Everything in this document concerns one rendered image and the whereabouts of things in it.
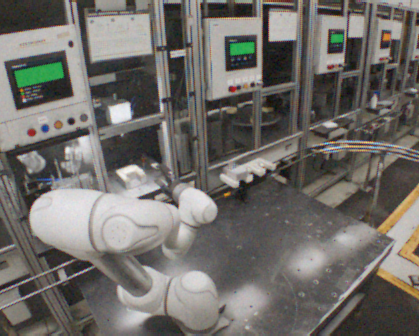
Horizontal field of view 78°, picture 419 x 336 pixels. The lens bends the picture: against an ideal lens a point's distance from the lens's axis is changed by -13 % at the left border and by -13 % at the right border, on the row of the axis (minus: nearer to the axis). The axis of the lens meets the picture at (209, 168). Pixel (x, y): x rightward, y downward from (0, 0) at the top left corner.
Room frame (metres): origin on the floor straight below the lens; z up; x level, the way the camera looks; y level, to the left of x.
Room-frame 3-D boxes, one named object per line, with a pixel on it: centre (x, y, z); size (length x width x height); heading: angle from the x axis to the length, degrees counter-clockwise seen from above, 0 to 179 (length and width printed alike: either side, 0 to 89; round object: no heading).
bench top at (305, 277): (1.10, -0.13, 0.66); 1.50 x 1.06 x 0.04; 126
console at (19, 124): (1.24, 0.77, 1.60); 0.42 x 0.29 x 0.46; 126
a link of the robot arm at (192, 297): (0.73, 0.08, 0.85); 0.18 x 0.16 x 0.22; 78
